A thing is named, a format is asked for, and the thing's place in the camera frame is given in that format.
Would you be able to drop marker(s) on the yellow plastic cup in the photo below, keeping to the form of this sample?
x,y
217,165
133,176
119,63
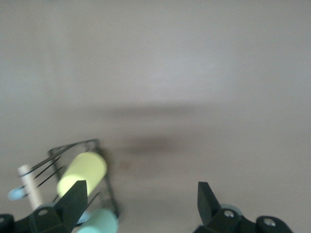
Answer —
x,y
82,167

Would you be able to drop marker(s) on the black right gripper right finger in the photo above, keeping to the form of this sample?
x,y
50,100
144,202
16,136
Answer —
x,y
209,208

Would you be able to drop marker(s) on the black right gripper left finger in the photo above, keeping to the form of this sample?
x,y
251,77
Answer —
x,y
70,206

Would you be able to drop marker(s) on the pale green plastic cup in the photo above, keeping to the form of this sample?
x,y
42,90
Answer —
x,y
99,223

